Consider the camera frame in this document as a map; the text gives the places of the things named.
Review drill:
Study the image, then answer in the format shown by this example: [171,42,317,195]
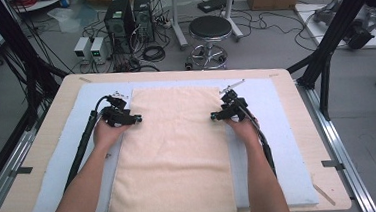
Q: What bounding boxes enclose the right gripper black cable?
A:
[239,103,278,180]

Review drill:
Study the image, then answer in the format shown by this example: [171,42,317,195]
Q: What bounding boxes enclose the round white table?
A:
[11,0,70,14]

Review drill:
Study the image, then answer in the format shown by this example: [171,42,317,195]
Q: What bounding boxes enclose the white gridded mat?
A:
[22,66,320,212]

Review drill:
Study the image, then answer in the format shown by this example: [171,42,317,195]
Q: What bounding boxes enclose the cream towel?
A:
[98,81,238,212]

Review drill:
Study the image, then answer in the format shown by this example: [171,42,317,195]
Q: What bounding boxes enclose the flat black device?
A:
[197,0,228,14]

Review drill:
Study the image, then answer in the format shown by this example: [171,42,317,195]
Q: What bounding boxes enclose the person's right hand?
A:
[225,110,262,147]

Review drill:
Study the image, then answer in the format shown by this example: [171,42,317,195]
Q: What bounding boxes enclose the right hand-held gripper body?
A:
[218,79,250,123]

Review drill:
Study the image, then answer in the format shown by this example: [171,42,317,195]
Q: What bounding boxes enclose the black round stool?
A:
[181,13,237,73]

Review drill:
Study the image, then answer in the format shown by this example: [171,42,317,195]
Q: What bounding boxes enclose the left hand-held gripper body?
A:
[99,89,135,129]

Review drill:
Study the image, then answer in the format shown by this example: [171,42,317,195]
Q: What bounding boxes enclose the slim black computer tower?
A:
[132,0,157,44]

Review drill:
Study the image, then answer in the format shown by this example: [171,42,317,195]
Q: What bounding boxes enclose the clear plastic bag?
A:
[47,3,100,35]

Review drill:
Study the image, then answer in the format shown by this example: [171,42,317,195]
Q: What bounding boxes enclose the aluminium rail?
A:
[295,74,376,212]
[0,130,42,212]

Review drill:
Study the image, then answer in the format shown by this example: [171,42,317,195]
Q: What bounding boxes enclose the person's left hand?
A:
[91,116,130,152]

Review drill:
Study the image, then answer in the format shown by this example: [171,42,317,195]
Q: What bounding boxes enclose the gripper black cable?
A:
[57,94,118,193]
[239,103,278,180]

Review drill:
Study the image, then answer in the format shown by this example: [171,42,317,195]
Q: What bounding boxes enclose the large black computer tower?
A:
[102,0,139,56]

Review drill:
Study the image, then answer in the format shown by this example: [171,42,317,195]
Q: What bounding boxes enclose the black metal frame post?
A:
[0,0,73,133]
[282,0,376,125]

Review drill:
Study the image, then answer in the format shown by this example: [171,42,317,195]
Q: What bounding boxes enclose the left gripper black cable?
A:
[57,94,118,193]

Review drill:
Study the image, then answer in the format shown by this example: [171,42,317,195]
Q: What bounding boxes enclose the white stand leg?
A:
[168,0,190,51]
[220,0,245,42]

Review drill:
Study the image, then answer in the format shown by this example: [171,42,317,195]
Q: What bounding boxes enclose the grey machine part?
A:
[312,0,376,53]

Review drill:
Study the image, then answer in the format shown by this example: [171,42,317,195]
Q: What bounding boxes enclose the coiled black cable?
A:
[141,44,167,63]

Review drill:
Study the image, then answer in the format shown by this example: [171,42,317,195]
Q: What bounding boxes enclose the thin wooden strip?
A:
[311,181,336,209]

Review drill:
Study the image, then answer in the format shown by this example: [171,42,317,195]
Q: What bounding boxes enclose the white power supply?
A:
[89,35,111,66]
[72,36,92,60]

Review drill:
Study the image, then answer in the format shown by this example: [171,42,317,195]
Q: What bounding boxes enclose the white floor board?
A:
[293,0,376,56]

